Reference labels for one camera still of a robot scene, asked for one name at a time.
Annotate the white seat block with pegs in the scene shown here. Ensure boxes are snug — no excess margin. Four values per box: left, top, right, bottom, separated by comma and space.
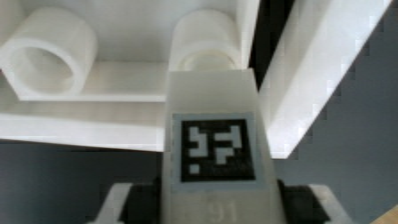
0, 0, 259, 151

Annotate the white chair leg block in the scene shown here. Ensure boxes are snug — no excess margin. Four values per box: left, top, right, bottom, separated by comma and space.
159, 70, 285, 224

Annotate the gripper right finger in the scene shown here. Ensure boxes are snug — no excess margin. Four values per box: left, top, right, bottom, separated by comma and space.
277, 180, 355, 224

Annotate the white right barrier rail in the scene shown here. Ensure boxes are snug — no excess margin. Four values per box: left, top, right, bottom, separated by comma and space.
259, 0, 394, 159

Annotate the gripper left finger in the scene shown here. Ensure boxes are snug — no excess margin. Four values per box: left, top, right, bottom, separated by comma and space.
86, 183, 157, 224

